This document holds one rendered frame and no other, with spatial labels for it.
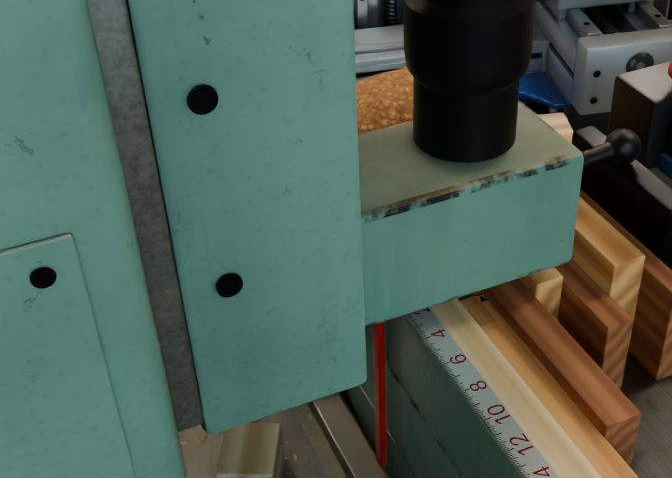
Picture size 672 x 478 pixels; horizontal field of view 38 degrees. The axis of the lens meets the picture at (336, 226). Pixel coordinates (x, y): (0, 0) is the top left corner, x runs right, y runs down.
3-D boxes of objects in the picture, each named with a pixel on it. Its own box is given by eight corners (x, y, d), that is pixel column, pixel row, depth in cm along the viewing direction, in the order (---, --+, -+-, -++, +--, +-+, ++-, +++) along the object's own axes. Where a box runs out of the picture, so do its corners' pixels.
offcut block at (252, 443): (277, 511, 60) (273, 475, 58) (221, 510, 60) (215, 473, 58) (285, 458, 63) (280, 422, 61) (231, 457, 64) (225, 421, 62)
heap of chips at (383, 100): (513, 122, 77) (517, 80, 74) (350, 166, 73) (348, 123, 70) (458, 74, 83) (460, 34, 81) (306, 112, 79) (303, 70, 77)
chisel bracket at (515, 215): (571, 285, 53) (588, 152, 48) (333, 363, 49) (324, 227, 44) (501, 213, 59) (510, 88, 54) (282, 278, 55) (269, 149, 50)
